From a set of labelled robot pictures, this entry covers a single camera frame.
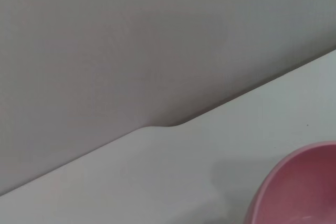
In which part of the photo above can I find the pink plastic bowl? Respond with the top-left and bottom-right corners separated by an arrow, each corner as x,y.
242,140 -> 336,224

